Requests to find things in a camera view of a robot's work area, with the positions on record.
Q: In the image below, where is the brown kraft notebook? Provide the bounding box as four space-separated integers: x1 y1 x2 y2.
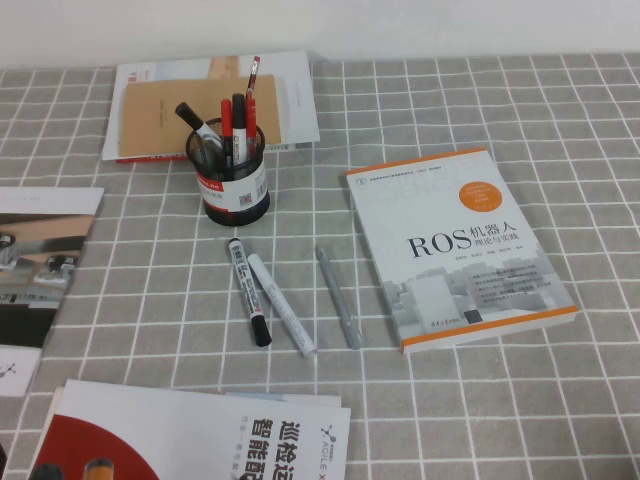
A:
118 74 284 161

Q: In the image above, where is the grey white-grid tablecloth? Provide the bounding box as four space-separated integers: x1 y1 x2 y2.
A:
0 52 640 480

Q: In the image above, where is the red pencil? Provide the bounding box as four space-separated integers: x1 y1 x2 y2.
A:
245 55 262 99

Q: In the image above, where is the white brochure with red circle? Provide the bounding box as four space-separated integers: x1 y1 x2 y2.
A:
27 378 352 480

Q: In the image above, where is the black mesh pen holder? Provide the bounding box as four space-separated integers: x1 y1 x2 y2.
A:
185 117 272 227

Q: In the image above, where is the white brochure with beige photo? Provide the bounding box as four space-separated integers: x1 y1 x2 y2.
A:
102 49 321 161

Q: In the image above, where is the white orange ROS book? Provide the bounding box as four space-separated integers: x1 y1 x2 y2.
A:
344 147 579 355

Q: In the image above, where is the grey pen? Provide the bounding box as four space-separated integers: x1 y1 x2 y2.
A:
314 243 364 351

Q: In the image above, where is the brochure with office photo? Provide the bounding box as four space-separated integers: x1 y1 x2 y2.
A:
0 187 105 347

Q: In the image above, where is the white sheet with small print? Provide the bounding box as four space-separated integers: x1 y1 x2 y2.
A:
0 345 42 397

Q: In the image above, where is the black-capped white whiteboard marker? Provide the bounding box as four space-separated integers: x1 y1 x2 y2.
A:
174 102 224 151

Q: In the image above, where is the black marker with red label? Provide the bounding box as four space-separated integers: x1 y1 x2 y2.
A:
230 93 250 164

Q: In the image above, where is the red pen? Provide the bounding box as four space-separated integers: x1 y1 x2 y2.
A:
244 89 257 146

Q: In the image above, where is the black marker with white label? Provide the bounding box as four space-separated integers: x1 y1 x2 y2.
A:
228 237 273 348

